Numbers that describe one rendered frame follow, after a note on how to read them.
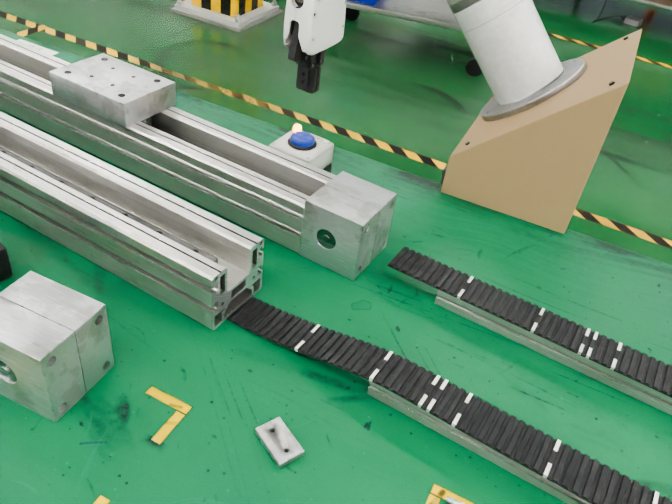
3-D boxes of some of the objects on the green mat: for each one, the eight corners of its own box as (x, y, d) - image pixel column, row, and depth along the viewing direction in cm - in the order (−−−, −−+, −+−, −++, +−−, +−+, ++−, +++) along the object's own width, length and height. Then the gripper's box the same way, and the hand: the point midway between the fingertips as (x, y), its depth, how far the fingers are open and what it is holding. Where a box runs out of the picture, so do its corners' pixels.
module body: (261, 288, 84) (264, 237, 79) (212, 331, 77) (212, 279, 71) (-107, 97, 111) (-123, 50, 106) (-168, 116, 104) (-188, 67, 99)
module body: (335, 223, 97) (341, 176, 92) (299, 255, 90) (304, 206, 85) (-10, 67, 125) (-20, 24, 119) (-58, 82, 118) (-71, 37, 112)
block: (129, 351, 73) (121, 290, 67) (55, 423, 64) (39, 361, 58) (60, 319, 75) (47, 258, 69) (-19, 384, 67) (-42, 321, 61)
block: (393, 238, 96) (405, 186, 90) (353, 281, 87) (363, 226, 81) (342, 216, 99) (350, 164, 93) (299, 255, 90) (304, 200, 84)
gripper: (324, -51, 93) (312, 68, 104) (264, -34, 82) (258, 97, 94) (369, -39, 90) (351, 82, 102) (312, -20, 80) (300, 113, 91)
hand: (308, 77), depth 96 cm, fingers closed
